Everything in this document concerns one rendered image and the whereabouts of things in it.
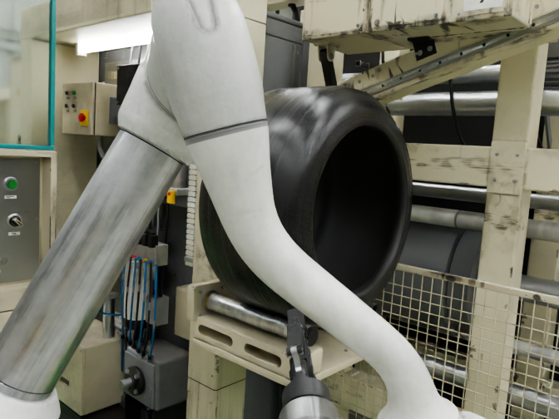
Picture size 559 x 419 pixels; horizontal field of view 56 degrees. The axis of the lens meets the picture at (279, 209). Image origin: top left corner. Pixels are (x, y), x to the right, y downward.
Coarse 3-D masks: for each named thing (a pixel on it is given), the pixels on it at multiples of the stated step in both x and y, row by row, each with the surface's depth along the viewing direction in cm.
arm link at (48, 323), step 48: (144, 96) 68; (144, 144) 70; (96, 192) 70; (144, 192) 71; (96, 240) 69; (48, 288) 68; (96, 288) 70; (0, 336) 70; (48, 336) 68; (0, 384) 67; (48, 384) 70
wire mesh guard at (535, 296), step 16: (416, 272) 149; (432, 272) 146; (432, 288) 147; (496, 288) 135; (512, 288) 132; (400, 304) 154; (480, 304) 139; (496, 304) 135; (416, 320) 151; (448, 320) 144; (496, 320) 136; (544, 320) 128; (512, 336) 133; (544, 336) 128; (528, 352) 131; (368, 368) 162; (544, 368) 129; (384, 384) 159; (464, 384) 142; (496, 400) 137; (496, 416) 137
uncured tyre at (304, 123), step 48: (288, 96) 117; (336, 96) 114; (288, 144) 106; (336, 144) 111; (384, 144) 142; (288, 192) 104; (336, 192) 158; (384, 192) 149; (336, 240) 157; (384, 240) 148; (240, 288) 120
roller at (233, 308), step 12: (216, 300) 135; (228, 300) 133; (216, 312) 136; (228, 312) 131; (240, 312) 128; (252, 312) 127; (264, 312) 125; (252, 324) 127; (264, 324) 123; (276, 324) 121; (288, 324) 119; (312, 336) 116
